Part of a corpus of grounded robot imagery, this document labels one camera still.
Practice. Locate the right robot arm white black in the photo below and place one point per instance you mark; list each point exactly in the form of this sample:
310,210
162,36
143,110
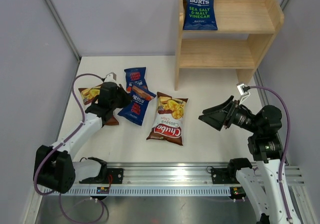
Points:
271,201

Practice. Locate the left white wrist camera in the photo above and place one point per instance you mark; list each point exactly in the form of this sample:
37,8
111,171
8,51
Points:
111,77

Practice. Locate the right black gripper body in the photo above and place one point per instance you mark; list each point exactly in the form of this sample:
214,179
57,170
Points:
241,117

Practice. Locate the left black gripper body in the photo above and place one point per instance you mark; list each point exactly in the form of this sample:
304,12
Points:
113,102

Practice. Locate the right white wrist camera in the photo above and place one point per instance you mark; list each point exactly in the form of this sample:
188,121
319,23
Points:
244,92

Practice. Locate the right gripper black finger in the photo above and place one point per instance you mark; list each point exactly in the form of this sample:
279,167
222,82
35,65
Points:
215,120
219,107

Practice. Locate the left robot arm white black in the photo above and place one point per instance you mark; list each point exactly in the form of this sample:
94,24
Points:
54,167

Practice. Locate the large Chuba cassava chips bag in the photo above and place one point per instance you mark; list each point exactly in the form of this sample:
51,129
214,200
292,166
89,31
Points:
168,120

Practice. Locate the blue burts chilli bag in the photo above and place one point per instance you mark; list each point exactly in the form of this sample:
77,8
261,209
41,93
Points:
135,111
135,75

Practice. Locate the wooden two-tier shelf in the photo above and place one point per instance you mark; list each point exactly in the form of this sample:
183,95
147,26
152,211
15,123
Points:
261,20

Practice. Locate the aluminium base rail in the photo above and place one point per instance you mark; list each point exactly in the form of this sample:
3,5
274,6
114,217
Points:
147,179

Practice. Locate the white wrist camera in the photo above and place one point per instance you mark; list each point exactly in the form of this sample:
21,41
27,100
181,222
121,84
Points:
111,77
244,92

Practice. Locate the left Chuba cassava chips bag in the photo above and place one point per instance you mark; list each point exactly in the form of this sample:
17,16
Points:
89,95

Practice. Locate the blue Burts sea salt bag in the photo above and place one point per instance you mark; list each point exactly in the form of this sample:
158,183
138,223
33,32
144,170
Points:
200,15

